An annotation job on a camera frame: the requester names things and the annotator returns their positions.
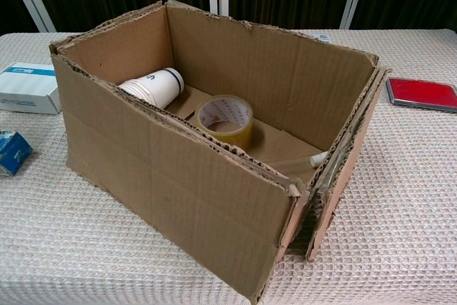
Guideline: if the large cardboard box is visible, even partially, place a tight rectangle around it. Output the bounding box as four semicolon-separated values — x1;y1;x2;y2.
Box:
49;0;392;302

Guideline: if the clear packing tape roll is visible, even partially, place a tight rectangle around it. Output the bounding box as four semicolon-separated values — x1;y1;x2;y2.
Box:
194;94;255;151

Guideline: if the stack of paper cups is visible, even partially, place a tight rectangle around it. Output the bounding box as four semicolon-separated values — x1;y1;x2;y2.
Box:
117;67;185;109

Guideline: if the small white tube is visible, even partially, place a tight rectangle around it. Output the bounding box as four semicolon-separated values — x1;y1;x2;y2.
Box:
309;151;328;169

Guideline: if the small blue white pack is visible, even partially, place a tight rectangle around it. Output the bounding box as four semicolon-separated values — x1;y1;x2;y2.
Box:
308;32;332;44

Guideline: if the red stamp pad case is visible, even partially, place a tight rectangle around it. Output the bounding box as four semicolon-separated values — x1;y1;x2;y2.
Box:
385;76;457;114

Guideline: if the flat white blue box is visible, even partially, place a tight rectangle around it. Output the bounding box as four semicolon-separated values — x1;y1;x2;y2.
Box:
0;62;61;116

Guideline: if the blue cookie package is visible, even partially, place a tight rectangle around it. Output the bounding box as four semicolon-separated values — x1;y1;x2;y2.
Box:
0;129;34;177

